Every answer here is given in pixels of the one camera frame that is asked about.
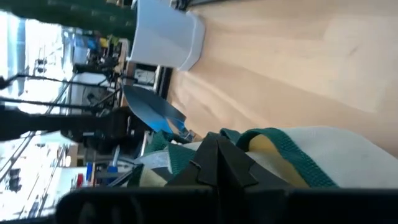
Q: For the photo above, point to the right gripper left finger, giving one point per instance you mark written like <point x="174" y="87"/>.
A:
<point x="205" y="174"/>

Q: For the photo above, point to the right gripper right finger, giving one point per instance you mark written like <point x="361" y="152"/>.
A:
<point x="236" y="174"/>

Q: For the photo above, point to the beige green-trimmed gardening bag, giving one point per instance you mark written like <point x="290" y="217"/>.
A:
<point x="342" y="155"/>

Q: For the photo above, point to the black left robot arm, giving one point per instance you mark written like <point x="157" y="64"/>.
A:
<point x="62" y="124"/>

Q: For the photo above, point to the white hexagonal plant pot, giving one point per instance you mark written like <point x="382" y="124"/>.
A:
<point x="164" y="34"/>

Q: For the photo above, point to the black tubular stand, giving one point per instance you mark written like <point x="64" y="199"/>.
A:
<point x="46" y="79"/>

